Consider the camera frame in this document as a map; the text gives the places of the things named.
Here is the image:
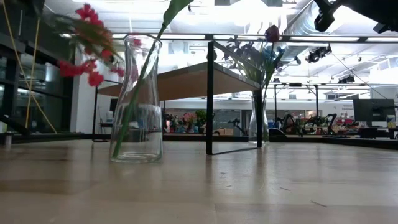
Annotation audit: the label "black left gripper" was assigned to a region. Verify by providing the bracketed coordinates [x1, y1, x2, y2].
[26, 0, 46, 18]

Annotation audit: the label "dark red artificial tulip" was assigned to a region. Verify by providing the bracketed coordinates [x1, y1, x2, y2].
[262, 24, 281, 94]

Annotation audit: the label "blue artificial flower bunch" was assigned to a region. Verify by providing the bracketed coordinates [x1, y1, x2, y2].
[261, 45, 286, 68]

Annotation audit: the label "purple artificial flower bunch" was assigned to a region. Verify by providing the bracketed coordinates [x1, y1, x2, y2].
[222, 35, 265, 94]

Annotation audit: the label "narrow clear glass vase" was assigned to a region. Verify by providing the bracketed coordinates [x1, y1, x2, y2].
[248, 93, 271, 146]

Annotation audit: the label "wide clear glass carafe vase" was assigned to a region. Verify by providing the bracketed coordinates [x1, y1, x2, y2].
[109, 33, 164, 164]

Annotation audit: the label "pink background flowers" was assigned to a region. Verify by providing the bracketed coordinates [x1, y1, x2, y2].
[182, 112, 197, 134]

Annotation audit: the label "black ceiling track light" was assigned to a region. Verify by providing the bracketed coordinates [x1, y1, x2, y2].
[338, 74, 356, 84]
[306, 45, 333, 64]

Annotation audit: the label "black computer monitor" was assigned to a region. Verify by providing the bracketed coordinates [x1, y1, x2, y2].
[353, 98, 397, 139]

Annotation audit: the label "wooden table with black legs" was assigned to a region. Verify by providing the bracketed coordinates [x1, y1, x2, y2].
[91, 40, 264, 156]

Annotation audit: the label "green background plant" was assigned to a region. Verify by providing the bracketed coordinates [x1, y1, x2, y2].
[195, 108, 208, 134]

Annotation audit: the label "black background rack frame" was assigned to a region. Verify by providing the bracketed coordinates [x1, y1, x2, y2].
[273, 82, 320, 125]

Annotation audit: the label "yellow hanging cord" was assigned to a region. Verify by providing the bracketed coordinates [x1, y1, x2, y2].
[1, 0, 58, 134]
[24, 17, 41, 130]

